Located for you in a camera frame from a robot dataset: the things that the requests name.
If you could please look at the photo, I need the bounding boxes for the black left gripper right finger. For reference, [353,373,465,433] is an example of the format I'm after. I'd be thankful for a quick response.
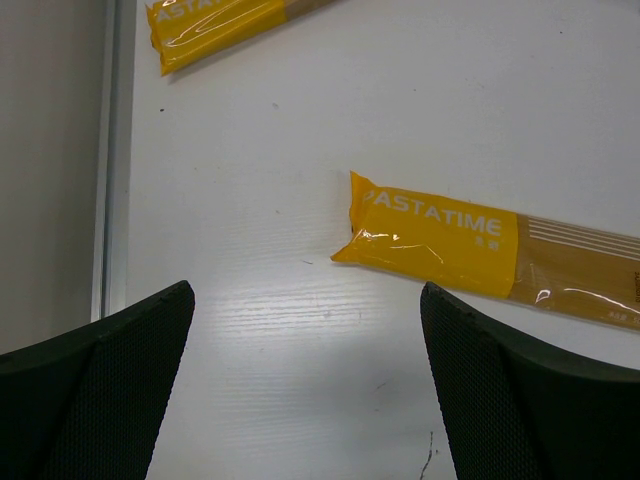
[420,283,639,479]

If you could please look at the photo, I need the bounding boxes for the yellow pasta bag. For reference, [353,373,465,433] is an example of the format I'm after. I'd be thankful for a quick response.
[331,173,639,329]
[145,0,330,76]

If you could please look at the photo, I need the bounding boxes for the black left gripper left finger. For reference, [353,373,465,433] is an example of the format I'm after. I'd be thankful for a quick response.
[1,281,195,479]

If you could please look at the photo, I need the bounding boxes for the aluminium table edge rail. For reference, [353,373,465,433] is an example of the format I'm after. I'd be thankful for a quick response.
[91,1,137,321]

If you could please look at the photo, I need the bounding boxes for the yellow pasta bag centre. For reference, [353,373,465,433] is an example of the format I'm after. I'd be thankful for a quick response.
[331,173,639,329]

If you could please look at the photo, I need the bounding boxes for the yellow pasta bag far left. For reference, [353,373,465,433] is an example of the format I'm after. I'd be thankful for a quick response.
[145,0,330,76]

